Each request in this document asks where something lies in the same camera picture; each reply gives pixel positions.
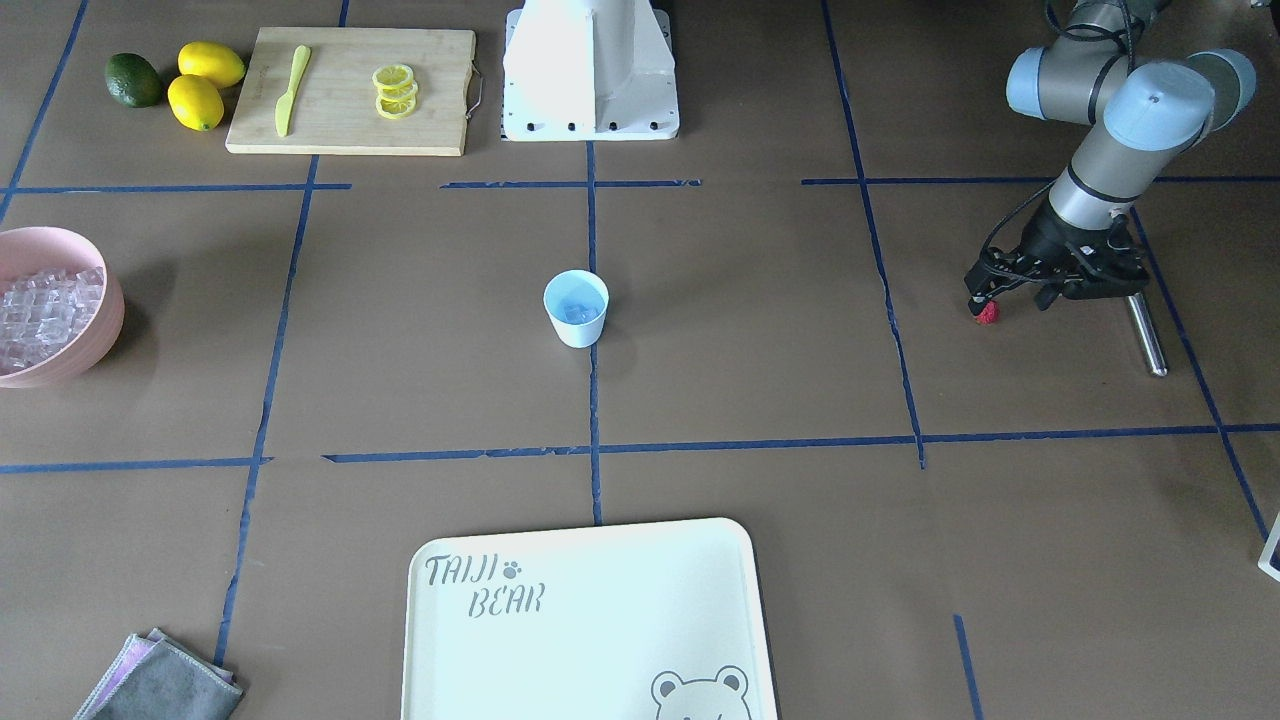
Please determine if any yellow plastic knife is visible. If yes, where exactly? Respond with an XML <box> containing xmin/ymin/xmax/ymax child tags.
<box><xmin>274</xmin><ymin>45</ymin><xmax>312</xmax><ymax>138</ymax></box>

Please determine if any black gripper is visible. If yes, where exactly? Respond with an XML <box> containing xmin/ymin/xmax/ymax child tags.
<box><xmin>965</xmin><ymin>201</ymin><xmax>1110</xmax><ymax>313</ymax></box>

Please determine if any clear ice cube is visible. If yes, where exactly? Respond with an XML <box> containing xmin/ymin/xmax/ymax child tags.
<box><xmin>559</xmin><ymin>304</ymin><xmax>598</xmax><ymax>325</ymax></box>

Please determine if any green avocado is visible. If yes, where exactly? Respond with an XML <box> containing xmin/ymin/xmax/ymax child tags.
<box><xmin>104</xmin><ymin>53</ymin><xmax>164</xmax><ymax>109</ymax></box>

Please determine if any pink bowl of ice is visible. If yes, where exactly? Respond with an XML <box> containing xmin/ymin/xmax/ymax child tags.
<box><xmin>1</xmin><ymin>227</ymin><xmax>125</xmax><ymax>389</ymax></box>

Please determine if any yellow lemon upper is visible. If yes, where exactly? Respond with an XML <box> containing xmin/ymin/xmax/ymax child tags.
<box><xmin>178</xmin><ymin>41</ymin><xmax>247</xmax><ymax>90</ymax></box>

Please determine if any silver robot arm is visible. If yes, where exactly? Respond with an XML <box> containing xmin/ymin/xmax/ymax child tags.
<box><xmin>965</xmin><ymin>1</ymin><xmax>1258</xmax><ymax>316</ymax></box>

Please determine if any lemon slices stack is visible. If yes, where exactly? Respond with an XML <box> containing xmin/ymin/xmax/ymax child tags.
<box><xmin>371</xmin><ymin>63</ymin><xmax>419</xmax><ymax>120</ymax></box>

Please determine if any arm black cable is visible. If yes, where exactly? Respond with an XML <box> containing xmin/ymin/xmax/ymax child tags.
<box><xmin>978</xmin><ymin>181</ymin><xmax>1056</xmax><ymax>266</ymax></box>

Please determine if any bamboo cutting board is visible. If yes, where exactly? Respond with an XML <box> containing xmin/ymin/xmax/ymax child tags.
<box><xmin>225</xmin><ymin>27</ymin><xmax>477</xmax><ymax>158</ymax></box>

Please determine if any red strawberry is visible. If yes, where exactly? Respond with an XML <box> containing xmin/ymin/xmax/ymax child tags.
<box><xmin>974</xmin><ymin>300</ymin><xmax>1001</xmax><ymax>325</ymax></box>

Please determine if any cream bear serving tray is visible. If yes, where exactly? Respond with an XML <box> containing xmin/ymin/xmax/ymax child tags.
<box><xmin>399</xmin><ymin>518</ymin><xmax>780</xmax><ymax>719</ymax></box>

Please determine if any grey folded cloth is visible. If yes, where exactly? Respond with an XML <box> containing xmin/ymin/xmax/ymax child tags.
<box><xmin>73</xmin><ymin>628</ymin><xmax>244</xmax><ymax>719</ymax></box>

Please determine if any light blue plastic cup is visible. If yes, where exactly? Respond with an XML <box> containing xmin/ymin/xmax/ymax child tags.
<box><xmin>541</xmin><ymin>269</ymin><xmax>611</xmax><ymax>348</ymax></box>

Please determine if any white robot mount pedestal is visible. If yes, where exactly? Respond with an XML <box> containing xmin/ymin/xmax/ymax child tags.
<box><xmin>502</xmin><ymin>1</ymin><xmax>681</xmax><ymax>142</ymax></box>

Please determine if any yellow lemon lower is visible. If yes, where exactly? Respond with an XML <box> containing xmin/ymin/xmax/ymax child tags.
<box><xmin>166</xmin><ymin>76</ymin><xmax>225</xmax><ymax>132</ymax></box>

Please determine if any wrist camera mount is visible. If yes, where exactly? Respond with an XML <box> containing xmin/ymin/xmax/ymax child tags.
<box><xmin>1034</xmin><ymin>231</ymin><xmax>1149</xmax><ymax>311</ymax></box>

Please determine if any yellow lemon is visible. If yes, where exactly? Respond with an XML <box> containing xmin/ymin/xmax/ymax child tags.
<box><xmin>178</xmin><ymin>41</ymin><xmax>247</xmax><ymax>90</ymax></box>
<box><xmin>166</xmin><ymin>76</ymin><xmax>225</xmax><ymax>132</ymax></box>

